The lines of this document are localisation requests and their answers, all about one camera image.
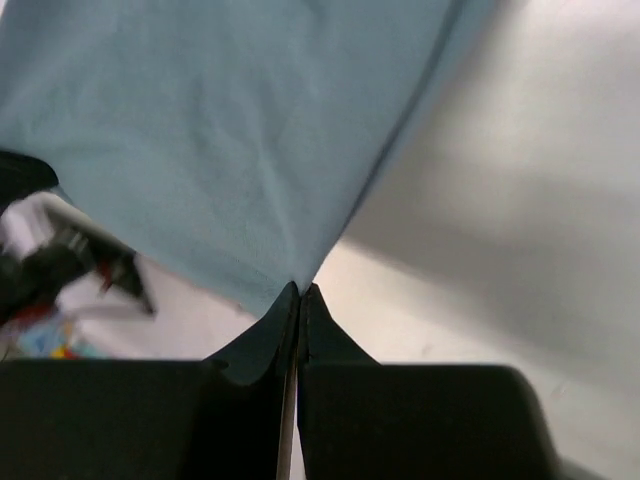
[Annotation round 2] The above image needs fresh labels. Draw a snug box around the teal blue t-shirt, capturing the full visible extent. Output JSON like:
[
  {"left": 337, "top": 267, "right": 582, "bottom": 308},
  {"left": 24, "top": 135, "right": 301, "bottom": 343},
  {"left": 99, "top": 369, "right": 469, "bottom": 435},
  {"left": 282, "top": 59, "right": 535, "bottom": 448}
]
[{"left": 1, "top": 1, "right": 493, "bottom": 315}]

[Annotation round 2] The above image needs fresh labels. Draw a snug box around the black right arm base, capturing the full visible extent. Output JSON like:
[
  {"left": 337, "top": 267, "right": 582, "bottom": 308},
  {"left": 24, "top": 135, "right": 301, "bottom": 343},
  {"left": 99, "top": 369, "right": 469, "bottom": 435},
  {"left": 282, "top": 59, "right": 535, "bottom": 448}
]
[{"left": 1, "top": 223, "right": 155, "bottom": 327}]

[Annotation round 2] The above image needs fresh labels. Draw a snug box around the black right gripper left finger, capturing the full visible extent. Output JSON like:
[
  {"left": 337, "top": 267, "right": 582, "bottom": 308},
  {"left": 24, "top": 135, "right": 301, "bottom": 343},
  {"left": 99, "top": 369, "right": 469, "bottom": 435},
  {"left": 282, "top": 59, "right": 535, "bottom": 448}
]
[{"left": 1, "top": 284, "right": 299, "bottom": 479}]

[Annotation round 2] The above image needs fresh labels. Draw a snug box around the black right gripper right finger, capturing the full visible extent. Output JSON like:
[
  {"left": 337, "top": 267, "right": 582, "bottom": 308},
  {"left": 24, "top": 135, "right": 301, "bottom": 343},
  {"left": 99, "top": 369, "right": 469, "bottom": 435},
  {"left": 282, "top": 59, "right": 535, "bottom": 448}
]
[{"left": 298, "top": 287, "right": 562, "bottom": 480}]

